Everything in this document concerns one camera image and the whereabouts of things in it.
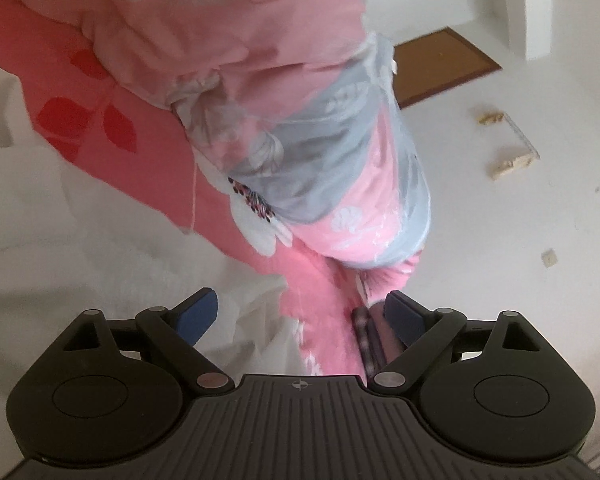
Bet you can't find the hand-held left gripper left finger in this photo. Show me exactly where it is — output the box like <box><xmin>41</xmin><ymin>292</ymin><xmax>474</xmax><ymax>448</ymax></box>
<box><xmin>62</xmin><ymin>287</ymin><xmax>231</xmax><ymax>394</ymax></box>

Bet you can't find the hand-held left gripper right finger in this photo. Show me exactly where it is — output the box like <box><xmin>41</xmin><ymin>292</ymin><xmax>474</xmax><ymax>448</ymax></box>
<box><xmin>369</xmin><ymin>290</ymin><xmax>541</xmax><ymax>395</ymax></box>

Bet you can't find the white shirt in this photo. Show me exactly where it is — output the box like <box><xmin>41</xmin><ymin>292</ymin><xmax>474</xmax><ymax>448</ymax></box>
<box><xmin>0</xmin><ymin>62</ymin><xmax>301</xmax><ymax>461</ymax></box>

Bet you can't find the pink plaid cloth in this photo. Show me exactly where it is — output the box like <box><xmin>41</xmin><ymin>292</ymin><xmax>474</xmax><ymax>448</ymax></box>
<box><xmin>351</xmin><ymin>305</ymin><xmax>398</xmax><ymax>378</ymax></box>

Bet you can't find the red floral bed blanket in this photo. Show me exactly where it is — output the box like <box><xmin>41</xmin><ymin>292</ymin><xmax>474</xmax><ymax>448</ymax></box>
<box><xmin>0</xmin><ymin>0</ymin><xmax>421</xmax><ymax>376</ymax></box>

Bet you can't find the wooden door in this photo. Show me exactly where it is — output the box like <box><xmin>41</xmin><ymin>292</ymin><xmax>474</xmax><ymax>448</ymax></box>
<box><xmin>394</xmin><ymin>29</ymin><xmax>503</xmax><ymax>110</ymax></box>

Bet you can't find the pink floral quilt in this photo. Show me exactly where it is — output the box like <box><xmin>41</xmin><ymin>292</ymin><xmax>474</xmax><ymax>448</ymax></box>
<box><xmin>0</xmin><ymin>0</ymin><xmax>433</xmax><ymax>271</ymax></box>

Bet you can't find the white wall hook rack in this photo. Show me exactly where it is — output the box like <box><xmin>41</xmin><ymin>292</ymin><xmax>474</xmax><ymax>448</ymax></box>
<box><xmin>500</xmin><ymin>111</ymin><xmax>541</xmax><ymax>162</ymax></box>

